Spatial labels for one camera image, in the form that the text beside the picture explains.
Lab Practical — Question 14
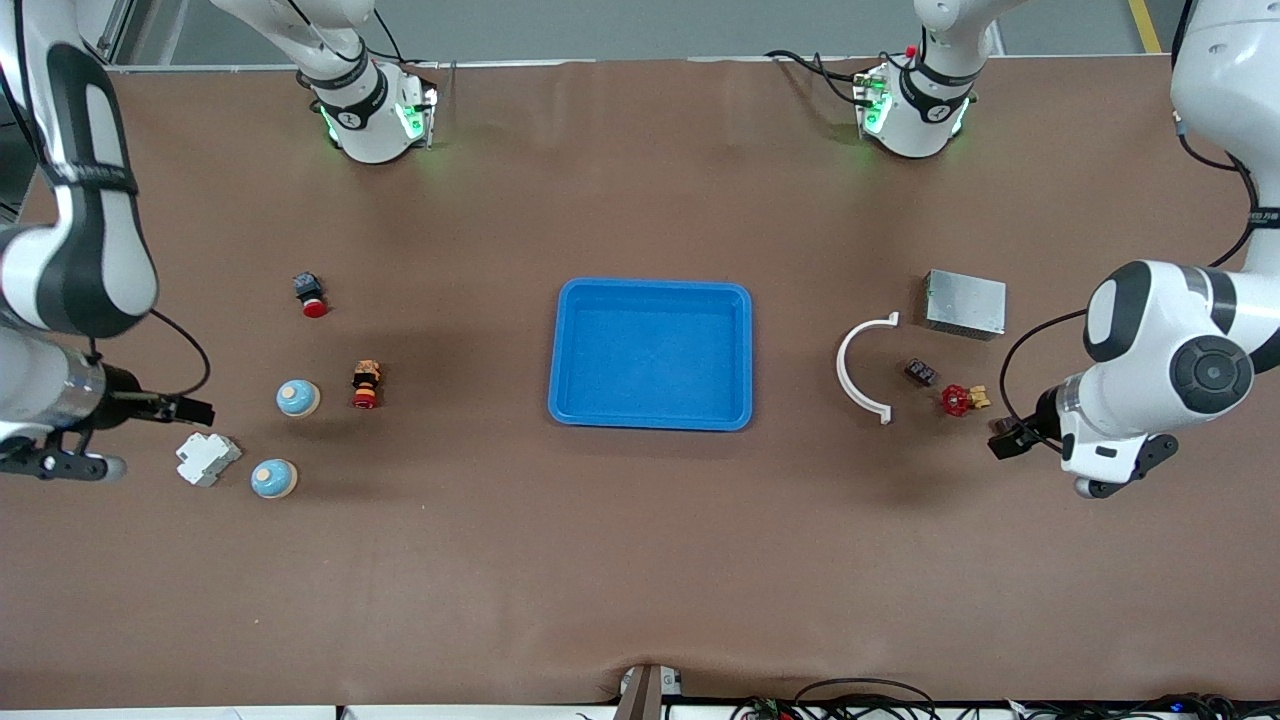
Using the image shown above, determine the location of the white circuit breaker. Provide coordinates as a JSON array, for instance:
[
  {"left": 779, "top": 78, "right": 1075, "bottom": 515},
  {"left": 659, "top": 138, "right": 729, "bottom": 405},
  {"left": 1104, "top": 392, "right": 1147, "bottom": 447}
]
[{"left": 176, "top": 432, "right": 243, "bottom": 488}]

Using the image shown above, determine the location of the grey metal power supply box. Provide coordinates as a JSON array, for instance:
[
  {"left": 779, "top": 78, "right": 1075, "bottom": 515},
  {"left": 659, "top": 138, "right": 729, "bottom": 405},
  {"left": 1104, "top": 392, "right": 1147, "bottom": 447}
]
[{"left": 922, "top": 269, "right": 1008, "bottom": 342}]

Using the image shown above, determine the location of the white curved pipe clamp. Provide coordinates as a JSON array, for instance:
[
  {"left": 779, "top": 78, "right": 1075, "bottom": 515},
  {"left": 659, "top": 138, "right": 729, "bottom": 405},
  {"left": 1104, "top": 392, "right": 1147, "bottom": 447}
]
[{"left": 836, "top": 312, "right": 901, "bottom": 425}]

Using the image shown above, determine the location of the white base box green light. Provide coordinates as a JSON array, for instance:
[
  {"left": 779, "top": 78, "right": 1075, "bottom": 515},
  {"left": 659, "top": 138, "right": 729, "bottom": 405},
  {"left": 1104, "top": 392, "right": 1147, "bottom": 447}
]
[
  {"left": 398, "top": 80, "right": 439, "bottom": 151},
  {"left": 853, "top": 65, "right": 893, "bottom": 136}
]

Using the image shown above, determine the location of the blue plastic tray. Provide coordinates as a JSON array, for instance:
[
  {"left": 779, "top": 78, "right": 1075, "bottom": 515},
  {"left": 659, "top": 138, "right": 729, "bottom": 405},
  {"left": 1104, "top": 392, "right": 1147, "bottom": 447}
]
[{"left": 547, "top": 277, "right": 754, "bottom": 433}]

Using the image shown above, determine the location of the table edge clamp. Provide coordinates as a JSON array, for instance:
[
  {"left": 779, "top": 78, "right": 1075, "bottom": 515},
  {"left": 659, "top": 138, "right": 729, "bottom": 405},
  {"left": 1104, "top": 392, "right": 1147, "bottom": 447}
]
[{"left": 615, "top": 663, "right": 686, "bottom": 720}]

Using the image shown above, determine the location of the red handled brass valve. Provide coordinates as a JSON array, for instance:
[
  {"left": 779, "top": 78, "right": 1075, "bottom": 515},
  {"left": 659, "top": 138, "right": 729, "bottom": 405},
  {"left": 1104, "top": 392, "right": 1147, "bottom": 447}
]
[{"left": 938, "top": 384, "right": 993, "bottom": 418}]

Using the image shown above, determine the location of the black looped cable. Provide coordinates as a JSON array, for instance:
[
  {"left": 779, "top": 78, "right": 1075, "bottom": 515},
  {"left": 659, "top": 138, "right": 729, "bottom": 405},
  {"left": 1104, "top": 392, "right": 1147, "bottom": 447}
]
[{"left": 795, "top": 678, "right": 937, "bottom": 720}]

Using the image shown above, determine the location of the black cable bundle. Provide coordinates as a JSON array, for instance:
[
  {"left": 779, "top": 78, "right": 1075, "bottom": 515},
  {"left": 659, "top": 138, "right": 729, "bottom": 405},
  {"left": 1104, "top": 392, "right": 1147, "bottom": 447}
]
[{"left": 1020, "top": 692, "right": 1280, "bottom": 720}]

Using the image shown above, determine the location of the aluminium frame post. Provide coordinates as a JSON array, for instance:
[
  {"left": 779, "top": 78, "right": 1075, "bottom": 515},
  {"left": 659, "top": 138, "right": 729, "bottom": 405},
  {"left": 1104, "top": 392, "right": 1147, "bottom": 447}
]
[{"left": 75, "top": 0, "right": 139, "bottom": 71}]

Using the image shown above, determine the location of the black base cable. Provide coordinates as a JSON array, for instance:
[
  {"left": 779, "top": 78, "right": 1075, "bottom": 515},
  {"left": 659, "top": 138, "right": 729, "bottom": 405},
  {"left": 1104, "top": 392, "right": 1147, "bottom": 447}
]
[
  {"left": 765, "top": 48, "right": 871, "bottom": 106},
  {"left": 340, "top": 10, "right": 457, "bottom": 96}
]

